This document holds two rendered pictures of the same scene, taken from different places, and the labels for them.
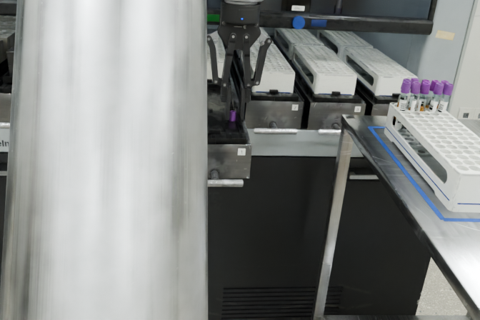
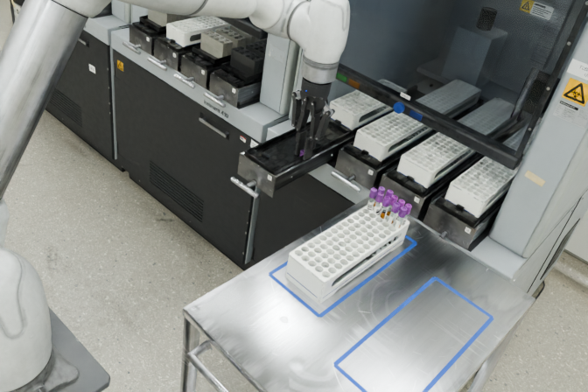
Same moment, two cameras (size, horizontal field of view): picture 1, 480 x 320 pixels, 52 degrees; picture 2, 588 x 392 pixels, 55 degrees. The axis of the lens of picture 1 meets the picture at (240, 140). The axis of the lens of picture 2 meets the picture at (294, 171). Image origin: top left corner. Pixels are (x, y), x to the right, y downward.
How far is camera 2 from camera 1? 99 cm
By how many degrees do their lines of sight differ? 39
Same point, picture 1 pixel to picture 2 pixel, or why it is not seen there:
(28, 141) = not seen: outside the picture
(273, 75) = (368, 139)
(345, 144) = not seen: hidden behind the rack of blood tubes
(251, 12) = (312, 88)
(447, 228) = (260, 277)
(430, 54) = (516, 189)
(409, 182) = not seen: hidden behind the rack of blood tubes
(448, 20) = (541, 165)
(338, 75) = (416, 164)
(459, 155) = (319, 248)
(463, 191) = (290, 267)
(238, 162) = (267, 184)
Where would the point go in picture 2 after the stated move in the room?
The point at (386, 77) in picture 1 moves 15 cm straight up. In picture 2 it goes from (455, 187) to (475, 137)
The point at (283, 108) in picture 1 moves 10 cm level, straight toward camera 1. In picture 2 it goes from (362, 168) to (335, 177)
